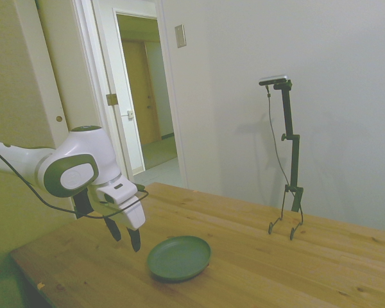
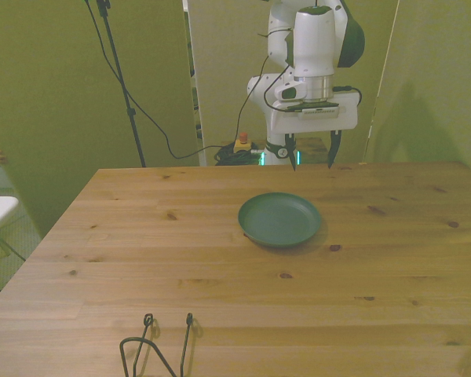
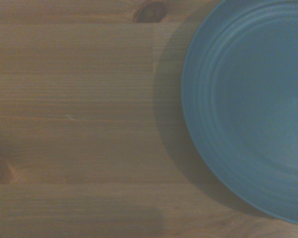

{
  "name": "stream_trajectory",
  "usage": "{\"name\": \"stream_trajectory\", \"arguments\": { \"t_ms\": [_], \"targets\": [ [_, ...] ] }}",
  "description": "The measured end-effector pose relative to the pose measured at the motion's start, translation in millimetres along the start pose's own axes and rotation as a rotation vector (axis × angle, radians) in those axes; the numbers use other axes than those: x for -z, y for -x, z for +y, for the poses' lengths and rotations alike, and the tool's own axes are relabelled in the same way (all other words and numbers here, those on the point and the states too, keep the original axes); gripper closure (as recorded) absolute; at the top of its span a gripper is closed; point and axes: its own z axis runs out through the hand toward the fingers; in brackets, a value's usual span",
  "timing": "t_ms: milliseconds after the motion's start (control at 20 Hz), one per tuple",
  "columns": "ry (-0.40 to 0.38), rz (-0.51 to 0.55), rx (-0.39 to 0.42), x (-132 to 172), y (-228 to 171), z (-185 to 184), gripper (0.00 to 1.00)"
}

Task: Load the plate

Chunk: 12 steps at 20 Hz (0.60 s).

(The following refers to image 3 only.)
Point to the teal round plate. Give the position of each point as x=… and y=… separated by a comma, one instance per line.
x=250, y=111

